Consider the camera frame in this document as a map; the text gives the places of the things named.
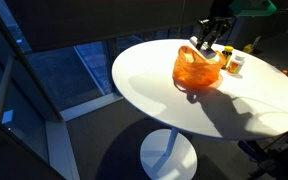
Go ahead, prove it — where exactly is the white table pedestal base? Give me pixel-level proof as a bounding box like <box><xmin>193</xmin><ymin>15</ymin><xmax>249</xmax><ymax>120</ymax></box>
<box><xmin>139</xmin><ymin>127</ymin><xmax>198</xmax><ymax>180</ymax></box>

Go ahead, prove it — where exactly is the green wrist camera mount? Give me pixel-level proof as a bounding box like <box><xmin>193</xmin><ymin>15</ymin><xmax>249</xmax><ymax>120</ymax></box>
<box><xmin>229</xmin><ymin>0</ymin><xmax>278</xmax><ymax>18</ymax></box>

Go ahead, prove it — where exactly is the yellow background object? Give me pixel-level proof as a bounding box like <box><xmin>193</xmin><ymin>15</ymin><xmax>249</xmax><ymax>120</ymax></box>
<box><xmin>242</xmin><ymin>43</ymin><xmax>254</xmax><ymax>54</ymax></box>

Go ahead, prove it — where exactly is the white bottle orange label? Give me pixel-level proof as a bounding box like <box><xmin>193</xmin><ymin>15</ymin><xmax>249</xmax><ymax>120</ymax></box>
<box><xmin>226</xmin><ymin>54</ymin><xmax>246</xmax><ymax>77</ymax></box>

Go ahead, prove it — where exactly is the white medicine box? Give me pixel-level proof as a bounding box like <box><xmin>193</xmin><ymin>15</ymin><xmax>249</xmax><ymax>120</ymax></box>
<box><xmin>189</xmin><ymin>35</ymin><xmax>219</xmax><ymax>61</ymax></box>

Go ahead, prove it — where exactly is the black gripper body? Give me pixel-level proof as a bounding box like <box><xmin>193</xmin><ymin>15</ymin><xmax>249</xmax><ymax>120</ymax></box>
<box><xmin>209</xmin><ymin>0</ymin><xmax>236</xmax><ymax>23</ymax></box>

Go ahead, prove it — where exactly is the orange plastic bag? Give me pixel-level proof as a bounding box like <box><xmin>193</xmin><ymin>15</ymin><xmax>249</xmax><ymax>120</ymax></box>
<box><xmin>172</xmin><ymin>45</ymin><xmax>227</xmax><ymax>90</ymax></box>

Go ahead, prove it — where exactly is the brown bottle yellow cap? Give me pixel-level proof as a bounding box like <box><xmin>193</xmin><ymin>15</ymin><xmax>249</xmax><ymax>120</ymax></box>
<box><xmin>220</xmin><ymin>45</ymin><xmax>235</xmax><ymax>71</ymax></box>

